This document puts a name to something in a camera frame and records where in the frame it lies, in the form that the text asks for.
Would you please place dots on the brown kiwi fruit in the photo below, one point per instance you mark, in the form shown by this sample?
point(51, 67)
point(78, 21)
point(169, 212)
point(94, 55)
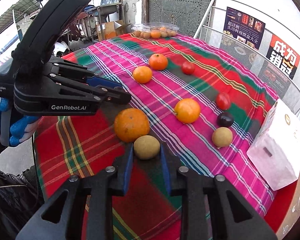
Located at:
point(146, 147)
point(222, 137)

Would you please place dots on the plaid red pink tablecloth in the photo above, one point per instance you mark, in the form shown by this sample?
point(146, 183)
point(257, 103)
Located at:
point(84, 145)

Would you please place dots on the clear plastic fruit container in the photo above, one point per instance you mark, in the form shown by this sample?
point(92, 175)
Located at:
point(143, 30)

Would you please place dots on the near red tomato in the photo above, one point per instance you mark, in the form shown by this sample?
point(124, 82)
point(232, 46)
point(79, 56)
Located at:
point(223, 101)

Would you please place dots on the red tomato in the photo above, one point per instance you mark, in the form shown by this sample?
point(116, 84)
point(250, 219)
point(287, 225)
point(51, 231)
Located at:
point(223, 101)
point(188, 68)

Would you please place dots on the dark purple plum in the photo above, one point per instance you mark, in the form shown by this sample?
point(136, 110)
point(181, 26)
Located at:
point(225, 119)

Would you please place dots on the metal workbench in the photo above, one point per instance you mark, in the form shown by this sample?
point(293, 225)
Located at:
point(101, 11)

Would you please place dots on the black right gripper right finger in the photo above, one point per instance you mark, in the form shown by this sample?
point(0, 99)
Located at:
point(211, 206)

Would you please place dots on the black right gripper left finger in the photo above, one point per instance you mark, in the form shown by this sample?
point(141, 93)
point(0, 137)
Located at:
point(82, 207)

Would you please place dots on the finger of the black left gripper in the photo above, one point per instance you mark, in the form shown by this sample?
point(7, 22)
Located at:
point(100, 81)
point(113, 95)

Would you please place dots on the cardboard box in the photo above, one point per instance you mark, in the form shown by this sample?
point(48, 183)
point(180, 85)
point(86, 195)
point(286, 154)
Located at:
point(111, 29)

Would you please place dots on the reddish orange mandarin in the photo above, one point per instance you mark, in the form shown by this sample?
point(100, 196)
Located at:
point(158, 62)

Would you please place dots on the studded metal door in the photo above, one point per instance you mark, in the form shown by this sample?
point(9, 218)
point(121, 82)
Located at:
point(186, 14)

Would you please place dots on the red black book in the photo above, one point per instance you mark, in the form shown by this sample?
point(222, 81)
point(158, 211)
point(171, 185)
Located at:
point(283, 56)

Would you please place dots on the red cardboard box tray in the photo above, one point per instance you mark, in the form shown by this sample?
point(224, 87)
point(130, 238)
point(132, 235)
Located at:
point(284, 213)

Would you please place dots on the dark purple cookbook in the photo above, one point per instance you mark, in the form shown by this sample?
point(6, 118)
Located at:
point(243, 27)

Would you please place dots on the small orange mandarin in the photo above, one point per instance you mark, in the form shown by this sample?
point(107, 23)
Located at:
point(142, 74)

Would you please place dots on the large rough orange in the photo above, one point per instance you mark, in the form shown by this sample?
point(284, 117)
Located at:
point(130, 124)

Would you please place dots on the blue gloved left hand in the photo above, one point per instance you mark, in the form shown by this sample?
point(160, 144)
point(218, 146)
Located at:
point(17, 129)

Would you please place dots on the orange in plastic container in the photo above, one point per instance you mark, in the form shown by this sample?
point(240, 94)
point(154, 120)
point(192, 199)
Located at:
point(155, 34)

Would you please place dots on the smooth orange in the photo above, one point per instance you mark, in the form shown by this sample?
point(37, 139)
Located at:
point(187, 111)

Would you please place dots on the far red tomato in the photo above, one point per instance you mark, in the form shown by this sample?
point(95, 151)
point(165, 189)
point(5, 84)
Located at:
point(188, 68)

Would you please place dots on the white metal mesh rack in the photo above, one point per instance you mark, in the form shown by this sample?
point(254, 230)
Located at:
point(210, 30)

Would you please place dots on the white tissue pack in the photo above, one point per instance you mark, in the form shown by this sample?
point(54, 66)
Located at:
point(275, 152)

